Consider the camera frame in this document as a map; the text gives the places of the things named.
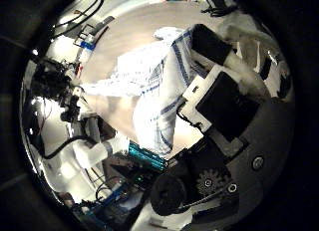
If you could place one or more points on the white blue plaid cloth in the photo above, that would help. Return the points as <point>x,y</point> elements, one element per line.
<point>159,91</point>

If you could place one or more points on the teal box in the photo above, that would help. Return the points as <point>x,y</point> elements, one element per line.
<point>148,156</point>

